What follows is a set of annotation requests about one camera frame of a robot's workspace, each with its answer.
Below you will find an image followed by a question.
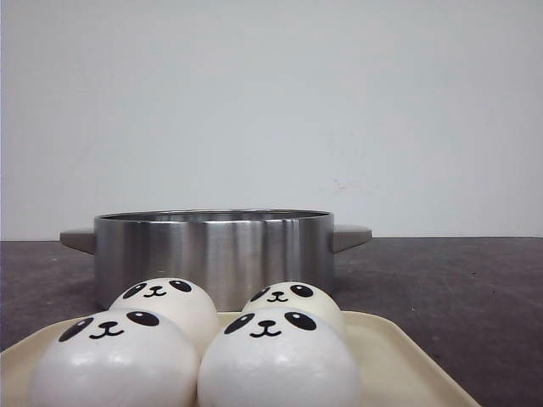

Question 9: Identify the stainless steel steamer pot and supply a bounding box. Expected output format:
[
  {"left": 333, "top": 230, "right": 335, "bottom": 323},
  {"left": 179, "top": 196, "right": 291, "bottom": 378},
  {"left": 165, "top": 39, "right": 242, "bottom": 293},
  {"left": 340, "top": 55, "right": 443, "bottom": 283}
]
[{"left": 59, "top": 209, "right": 372, "bottom": 311}]

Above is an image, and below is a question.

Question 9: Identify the panda bun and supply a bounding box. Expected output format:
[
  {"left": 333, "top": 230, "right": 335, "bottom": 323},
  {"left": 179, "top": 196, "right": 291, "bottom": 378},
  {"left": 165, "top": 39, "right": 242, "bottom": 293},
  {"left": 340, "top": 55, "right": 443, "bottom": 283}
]
[
  {"left": 242, "top": 282, "right": 347, "bottom": 340},
  {"left": 198, "top": 307, "right": 362, "bottom": 406},
  {"left": 29, "top": 309, "right": 199, "bottom": 406},
  {"left": 110, "top": 277, "right": 220, "bottom": 348}
]

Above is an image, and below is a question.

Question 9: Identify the cream plastic tray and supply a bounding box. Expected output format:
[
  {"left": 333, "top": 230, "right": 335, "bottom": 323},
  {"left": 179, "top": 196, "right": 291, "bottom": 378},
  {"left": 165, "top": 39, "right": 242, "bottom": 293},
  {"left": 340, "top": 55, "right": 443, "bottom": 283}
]
[{"left": 1, "top": 311, "right": 479, "bottom": 406}]

